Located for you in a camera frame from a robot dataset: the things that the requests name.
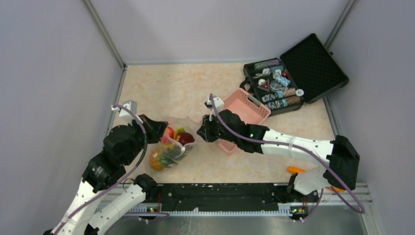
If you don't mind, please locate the red apple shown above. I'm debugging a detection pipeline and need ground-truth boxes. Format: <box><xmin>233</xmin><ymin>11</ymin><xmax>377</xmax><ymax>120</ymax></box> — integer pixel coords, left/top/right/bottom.
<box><xmin>161</xmin><ymin>126</ymin><xmax>174</xmax><ymax>145</ymax></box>

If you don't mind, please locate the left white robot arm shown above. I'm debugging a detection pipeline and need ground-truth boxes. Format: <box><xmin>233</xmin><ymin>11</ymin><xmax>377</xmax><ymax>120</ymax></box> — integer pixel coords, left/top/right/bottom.
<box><xmin>44</xmin><ymin>115</ymin><xmax>168</xmax><ymax>235</ymax></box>

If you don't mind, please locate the orange toy pineapple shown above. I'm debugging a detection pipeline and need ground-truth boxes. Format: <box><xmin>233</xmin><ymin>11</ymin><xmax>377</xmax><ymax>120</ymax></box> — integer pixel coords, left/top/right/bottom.
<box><xmin>148</xmin><ymin>144</ymin><xmax>183</xmax><ymax>171</ymax></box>

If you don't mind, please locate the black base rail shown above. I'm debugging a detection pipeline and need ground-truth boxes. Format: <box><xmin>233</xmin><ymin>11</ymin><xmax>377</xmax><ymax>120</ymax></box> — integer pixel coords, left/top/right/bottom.
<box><xmin>142</xmin><ymin>183</ymin><xmax>320</xmax><ymax>220</ymax></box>

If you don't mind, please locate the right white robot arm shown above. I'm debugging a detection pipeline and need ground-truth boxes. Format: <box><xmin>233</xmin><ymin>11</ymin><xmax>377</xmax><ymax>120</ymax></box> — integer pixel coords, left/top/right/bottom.
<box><xmin>197</xmin><ymin>110</ymin><xmax>360</xmax><ymax>202</ymax></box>

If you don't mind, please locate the pink plastic basket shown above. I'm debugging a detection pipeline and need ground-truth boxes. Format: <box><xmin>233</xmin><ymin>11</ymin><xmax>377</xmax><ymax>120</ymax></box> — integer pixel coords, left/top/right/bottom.
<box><xmin>218</xmin><ymin>88</ymin><xmax>272</xmax><ymax>156</ymax></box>

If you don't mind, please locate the black poker chip case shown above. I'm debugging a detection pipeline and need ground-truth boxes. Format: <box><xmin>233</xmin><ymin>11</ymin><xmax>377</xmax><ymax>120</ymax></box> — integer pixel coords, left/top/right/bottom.
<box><xmin>240</xmin><ymin>33</ymin><xmax>349</xmax><ymax>116</ymax></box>

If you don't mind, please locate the yellow banana bunch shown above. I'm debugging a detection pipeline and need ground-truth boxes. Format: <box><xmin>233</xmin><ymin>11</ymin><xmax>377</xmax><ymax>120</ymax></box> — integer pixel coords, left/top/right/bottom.
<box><xmin>173</xmin><ymin>127</ymin><xmax>185</xmax><ymax>140</ymax></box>

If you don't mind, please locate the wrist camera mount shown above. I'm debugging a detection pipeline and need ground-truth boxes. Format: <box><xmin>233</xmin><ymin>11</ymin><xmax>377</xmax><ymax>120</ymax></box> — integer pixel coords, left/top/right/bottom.
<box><xmin>204</xmin><ymin>96</ymin><xmax>225</xmax><ymax>114</ymax></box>
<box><xmin>111</xmin><ymin>100</ymin><xmax>141</xmax><ymax>123</ymax></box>

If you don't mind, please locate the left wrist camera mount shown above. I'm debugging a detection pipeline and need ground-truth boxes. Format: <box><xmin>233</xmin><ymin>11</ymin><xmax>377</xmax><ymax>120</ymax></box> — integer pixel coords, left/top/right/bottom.
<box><xmin>111</xmin><ymin>100</ymin><xmax>141</xmax><ymax>123</ymax></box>

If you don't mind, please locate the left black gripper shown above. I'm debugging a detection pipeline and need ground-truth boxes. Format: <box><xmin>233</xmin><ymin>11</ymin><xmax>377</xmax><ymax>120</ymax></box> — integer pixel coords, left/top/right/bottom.
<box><xmin>123</xmin><ymin>113</ymin><xmax>169</xmax><ymax>165</ymax></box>

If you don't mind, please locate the clear zip top bag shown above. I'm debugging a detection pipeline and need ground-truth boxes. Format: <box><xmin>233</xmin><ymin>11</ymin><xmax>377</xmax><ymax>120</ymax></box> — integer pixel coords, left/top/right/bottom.
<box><xmin>148</xmin><ymin>117</ymin><xmax>200</xmax><ymax>171</ymax></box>

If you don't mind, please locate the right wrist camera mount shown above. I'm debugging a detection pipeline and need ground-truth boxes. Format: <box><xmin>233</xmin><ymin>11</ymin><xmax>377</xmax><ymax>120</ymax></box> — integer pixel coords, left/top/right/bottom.
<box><xmin>204</xmin><ymin>96</ymin><xmax>225</xmax><ymax>114</ymax></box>

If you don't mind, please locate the orange carrot toy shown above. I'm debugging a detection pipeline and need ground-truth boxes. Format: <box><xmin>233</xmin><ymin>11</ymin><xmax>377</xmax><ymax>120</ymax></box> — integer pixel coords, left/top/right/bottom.
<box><xmin>287</xmin><ymin>166</ymin><xmax>345</xmax><ymax>192</ymax></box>

